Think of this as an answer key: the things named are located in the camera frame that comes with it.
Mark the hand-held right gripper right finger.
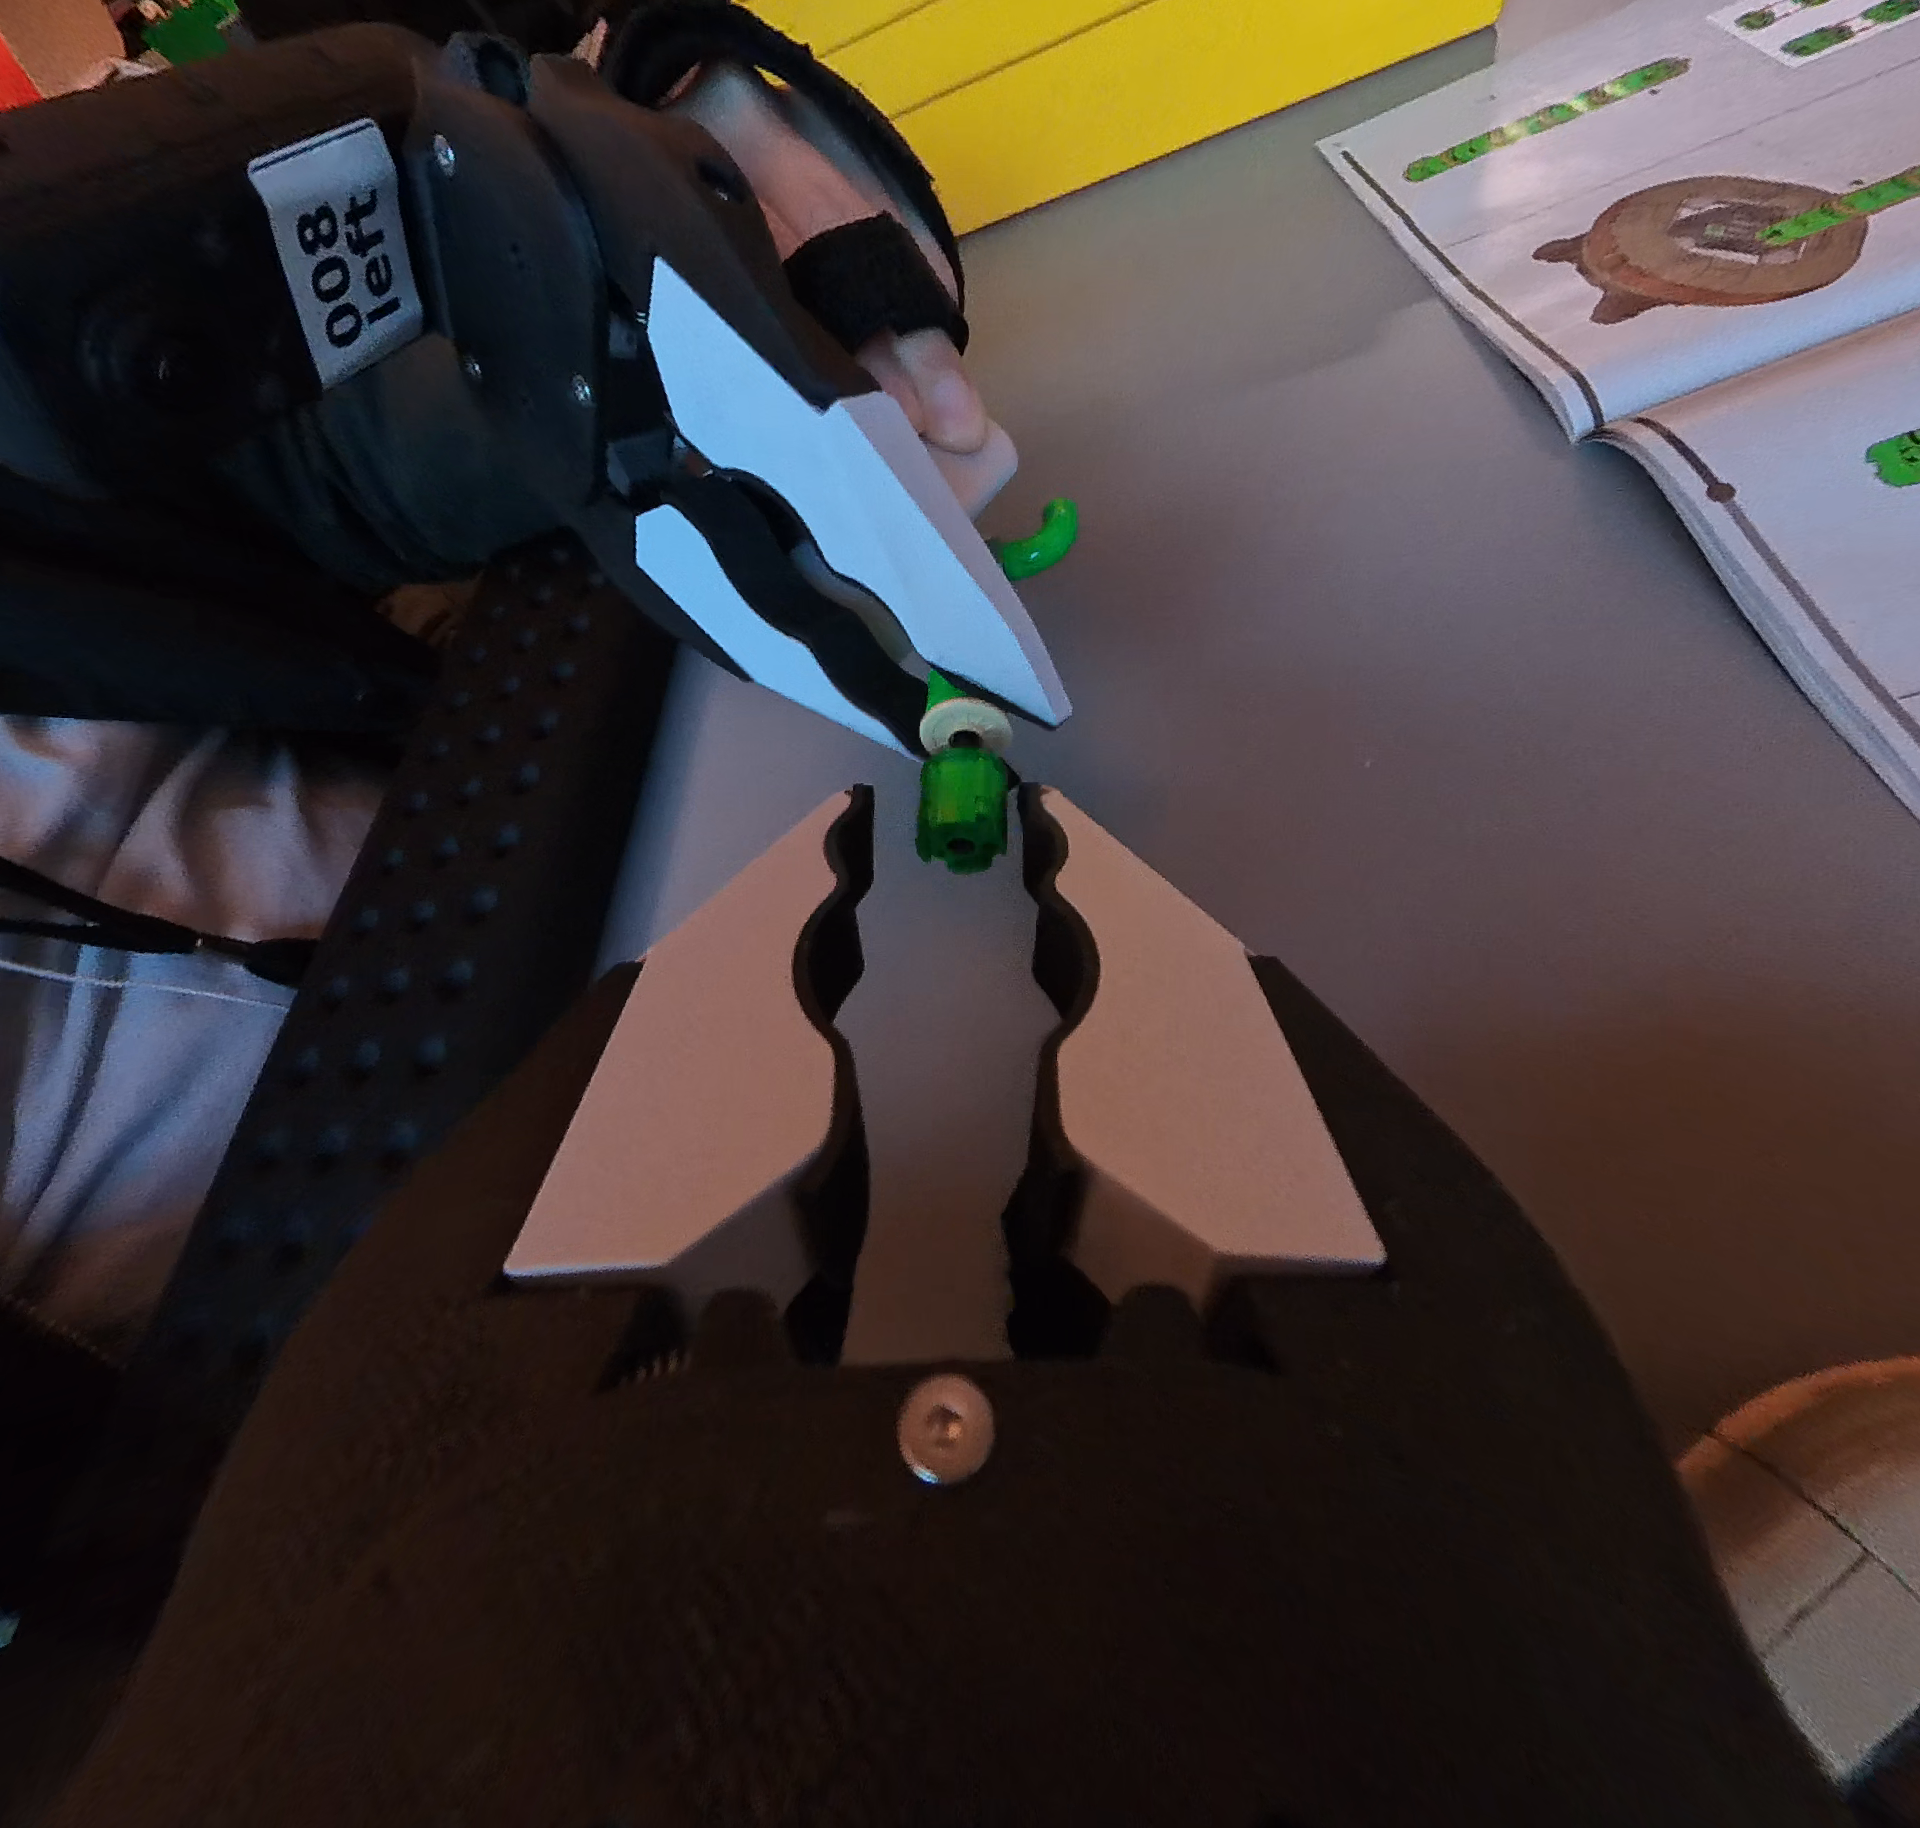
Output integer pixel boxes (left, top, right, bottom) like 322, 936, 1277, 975
1002, 785, 1390, 1353

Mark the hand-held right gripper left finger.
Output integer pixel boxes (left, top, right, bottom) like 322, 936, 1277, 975
500, 787, 878, 1353

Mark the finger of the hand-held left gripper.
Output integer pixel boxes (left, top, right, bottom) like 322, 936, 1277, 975
644, 254, 1078, 733
630, 503, 942, 765

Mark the green brick bamboo stalk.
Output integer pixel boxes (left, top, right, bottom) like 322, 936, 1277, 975
914, 666, 1024, 878

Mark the person's left forearm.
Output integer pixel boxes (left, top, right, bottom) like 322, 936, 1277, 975
0, 470, 449, 728

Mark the grey desk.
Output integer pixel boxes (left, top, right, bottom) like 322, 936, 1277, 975
593, 0, 1920, 1472

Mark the open instruction booklet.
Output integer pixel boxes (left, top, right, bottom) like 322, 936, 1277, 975
1318, 0, 1920, 817

